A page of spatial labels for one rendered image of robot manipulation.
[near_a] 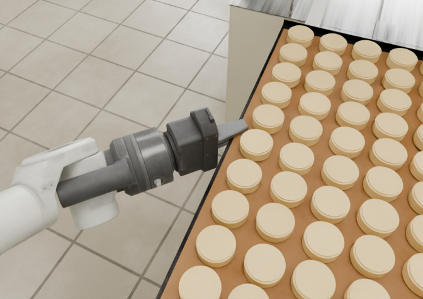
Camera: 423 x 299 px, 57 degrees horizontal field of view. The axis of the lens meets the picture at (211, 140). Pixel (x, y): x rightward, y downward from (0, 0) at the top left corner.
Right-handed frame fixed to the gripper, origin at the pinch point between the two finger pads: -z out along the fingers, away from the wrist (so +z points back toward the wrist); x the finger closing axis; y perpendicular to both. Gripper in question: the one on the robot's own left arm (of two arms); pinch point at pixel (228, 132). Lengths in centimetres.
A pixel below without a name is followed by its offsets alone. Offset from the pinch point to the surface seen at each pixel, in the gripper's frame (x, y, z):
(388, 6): -3, 22, -51
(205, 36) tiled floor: -89, 134, -52
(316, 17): 0.1, 20.9, -30.0
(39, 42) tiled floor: -90, 166, 35
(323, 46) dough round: 2.0, 10.4, -24.3
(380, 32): -1.8, 13.5, -41.5
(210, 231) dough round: 1.9, -15.2, 9.8
